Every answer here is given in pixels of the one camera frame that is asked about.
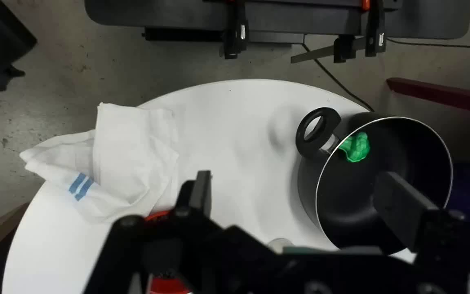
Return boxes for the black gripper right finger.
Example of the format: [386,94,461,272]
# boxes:
[372,169,468,258]

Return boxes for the white cloth blue stripes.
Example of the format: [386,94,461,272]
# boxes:
[18,101,181,225]

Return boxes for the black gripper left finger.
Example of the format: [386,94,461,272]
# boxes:
[174,169,213,218]

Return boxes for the black floor cable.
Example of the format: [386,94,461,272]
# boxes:
[298,40,378,112]

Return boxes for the black robot mounting stand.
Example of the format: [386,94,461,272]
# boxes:
[84,0,470,45]

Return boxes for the black clamp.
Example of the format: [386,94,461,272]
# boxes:
[222,0,249,60]
[364,0,386,58]

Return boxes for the black cooking pot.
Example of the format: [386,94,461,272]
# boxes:
[293,106,455,256]

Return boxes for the green toy vegetable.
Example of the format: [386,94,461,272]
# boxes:
[337,130,370,164]

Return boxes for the red bowl of beans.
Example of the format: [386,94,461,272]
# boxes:
[145,209,192,294]

